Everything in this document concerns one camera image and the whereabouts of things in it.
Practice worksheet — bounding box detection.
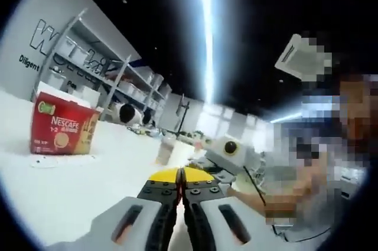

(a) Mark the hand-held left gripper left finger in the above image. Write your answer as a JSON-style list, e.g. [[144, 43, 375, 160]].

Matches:
[[88, 167, 181, 251]]

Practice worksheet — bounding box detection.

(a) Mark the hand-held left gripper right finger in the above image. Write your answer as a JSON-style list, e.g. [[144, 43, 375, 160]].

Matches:
[[180, 167, 285, 251]]

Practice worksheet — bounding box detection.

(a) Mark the red coffee box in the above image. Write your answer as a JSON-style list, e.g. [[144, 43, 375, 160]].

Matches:
[[30, 91, 103, 156]]

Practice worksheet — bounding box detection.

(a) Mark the black monitor stand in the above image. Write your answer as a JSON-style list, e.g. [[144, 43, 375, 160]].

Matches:
[[175, 93, 190, 138]]

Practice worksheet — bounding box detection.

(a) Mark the ceiling air conditioner vent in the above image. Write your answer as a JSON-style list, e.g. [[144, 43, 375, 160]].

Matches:
[[274, 34, 308, 80]]

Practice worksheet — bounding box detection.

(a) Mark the grey metal storage shelf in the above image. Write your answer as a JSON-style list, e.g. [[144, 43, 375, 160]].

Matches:
[[31, 8, 174, 122]]

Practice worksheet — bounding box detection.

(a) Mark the long ceiling light strip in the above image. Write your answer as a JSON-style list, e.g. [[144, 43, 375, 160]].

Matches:
[[196, 0, 218, 106]]

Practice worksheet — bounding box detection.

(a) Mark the row of white storage bins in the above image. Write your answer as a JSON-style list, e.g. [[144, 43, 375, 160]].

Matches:
[[47, 38, 172, 110]]

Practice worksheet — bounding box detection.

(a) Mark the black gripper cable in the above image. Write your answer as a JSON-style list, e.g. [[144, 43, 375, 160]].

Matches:
[[243, 165, 266, 206]]

